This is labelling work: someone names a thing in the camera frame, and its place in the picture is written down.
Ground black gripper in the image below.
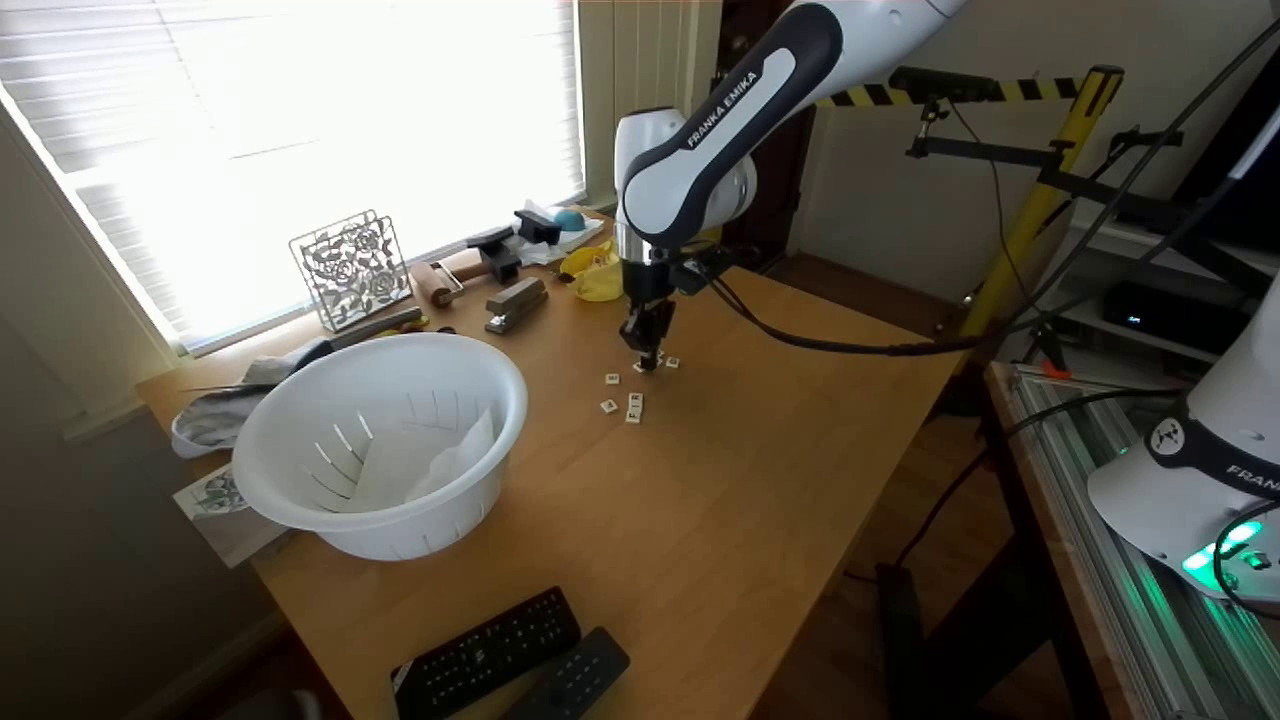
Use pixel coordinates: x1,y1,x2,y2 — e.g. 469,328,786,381
615,262,688,381

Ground yellow plastic pouch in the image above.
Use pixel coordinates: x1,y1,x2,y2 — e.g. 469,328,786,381
557,235,634,309

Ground white tray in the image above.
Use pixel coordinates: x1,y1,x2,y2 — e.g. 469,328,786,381
514,197,615,272

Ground grey stapler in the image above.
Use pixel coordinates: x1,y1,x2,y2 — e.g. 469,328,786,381
480,272,557,342

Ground small black device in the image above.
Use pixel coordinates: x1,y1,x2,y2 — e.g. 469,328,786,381
507,203,569,252

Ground black hole punch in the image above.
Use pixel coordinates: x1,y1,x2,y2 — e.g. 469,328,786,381
459,222,527,287

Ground white patterned cube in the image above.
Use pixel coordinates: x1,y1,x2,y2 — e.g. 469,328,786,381
283,203,420,342

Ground white plastic bowl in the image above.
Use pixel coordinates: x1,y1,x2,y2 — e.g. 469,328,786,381
228,328,536,567

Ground dark grey remote control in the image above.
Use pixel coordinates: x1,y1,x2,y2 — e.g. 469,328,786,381
502,626,638,720

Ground black button remote control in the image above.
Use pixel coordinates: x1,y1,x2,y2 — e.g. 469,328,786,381
387,580,590,720

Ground white window blinds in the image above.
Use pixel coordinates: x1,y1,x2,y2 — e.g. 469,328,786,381
0,0,592,360

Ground grey cloth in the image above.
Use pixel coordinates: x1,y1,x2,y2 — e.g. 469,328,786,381
163,336,342,460

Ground printed paper card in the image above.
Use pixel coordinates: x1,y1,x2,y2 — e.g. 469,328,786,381
170,460,293,572

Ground black shelf device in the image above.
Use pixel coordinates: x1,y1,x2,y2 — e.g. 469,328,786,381
1100,275,1236,360

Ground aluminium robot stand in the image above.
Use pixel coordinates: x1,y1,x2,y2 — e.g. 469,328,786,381
980,357,1280,720

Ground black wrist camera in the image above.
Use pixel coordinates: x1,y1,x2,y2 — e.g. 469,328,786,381
670,240,736,297

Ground black power cable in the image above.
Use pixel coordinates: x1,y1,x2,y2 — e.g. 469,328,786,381
884,376,1212,578

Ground black stereo camera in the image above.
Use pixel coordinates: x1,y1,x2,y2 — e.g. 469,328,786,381
884,62,1011,112

